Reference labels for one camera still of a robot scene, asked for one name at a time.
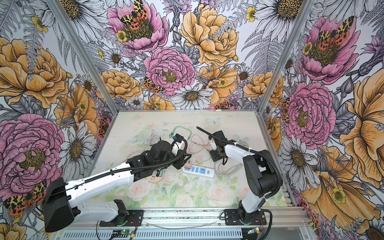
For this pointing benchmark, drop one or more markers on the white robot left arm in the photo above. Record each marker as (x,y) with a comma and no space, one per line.
(67,203)

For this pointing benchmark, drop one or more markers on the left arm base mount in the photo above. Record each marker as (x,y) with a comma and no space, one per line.
(132,219)

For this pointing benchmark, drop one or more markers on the white blue power strip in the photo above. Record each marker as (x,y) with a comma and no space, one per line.
(200,171)

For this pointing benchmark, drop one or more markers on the pink brown charger plug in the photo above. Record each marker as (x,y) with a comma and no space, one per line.
(188,165)

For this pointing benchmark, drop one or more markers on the round pink power socket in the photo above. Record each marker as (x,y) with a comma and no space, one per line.
(154,179)

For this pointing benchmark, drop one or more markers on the aluminium front rail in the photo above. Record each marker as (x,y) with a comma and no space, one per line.
(289,223)

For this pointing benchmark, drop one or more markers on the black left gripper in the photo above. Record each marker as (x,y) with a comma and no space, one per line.
(180,160)

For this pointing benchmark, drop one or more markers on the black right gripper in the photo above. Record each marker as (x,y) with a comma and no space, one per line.
(212,153)

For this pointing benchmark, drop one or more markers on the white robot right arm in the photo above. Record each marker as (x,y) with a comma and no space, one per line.
(263,177)

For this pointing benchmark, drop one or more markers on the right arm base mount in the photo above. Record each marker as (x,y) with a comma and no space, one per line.
(239,217)

